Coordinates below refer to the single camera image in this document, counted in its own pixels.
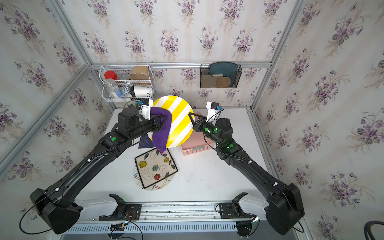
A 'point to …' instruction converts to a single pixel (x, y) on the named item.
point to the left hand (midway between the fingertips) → (168, 118)
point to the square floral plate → (154, 166)
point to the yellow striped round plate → (181, 127)
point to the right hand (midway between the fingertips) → (187, 116)
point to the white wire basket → (127, 82)
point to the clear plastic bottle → (111, 87)
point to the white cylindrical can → (141, 91)
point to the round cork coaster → (223, 82)
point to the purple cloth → (160, 138)
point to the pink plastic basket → (197, 143)
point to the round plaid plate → (156, 186)
